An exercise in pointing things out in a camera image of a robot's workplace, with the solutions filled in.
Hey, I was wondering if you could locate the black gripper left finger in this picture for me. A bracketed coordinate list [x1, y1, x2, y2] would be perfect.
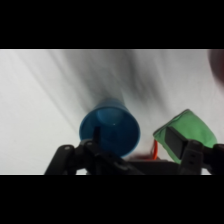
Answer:
[44, 125, 145, 176]

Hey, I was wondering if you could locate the blue plastic cup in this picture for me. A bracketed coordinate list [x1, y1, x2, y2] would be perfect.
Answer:
[78, 96, 141, 159]

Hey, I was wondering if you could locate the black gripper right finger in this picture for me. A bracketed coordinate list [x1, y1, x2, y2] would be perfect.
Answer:
[165, 125, 224, 176]

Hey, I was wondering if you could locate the pink plastic bowl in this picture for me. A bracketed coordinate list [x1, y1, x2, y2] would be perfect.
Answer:
[207, 49, 224, 86]

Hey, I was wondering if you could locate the green folded cloth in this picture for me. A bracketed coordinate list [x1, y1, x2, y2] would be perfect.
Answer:
[152, 108, 218, 165]

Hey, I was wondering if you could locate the orange and red plush fruit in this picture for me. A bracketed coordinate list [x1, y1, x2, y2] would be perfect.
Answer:
[131, 139, 160, 162]

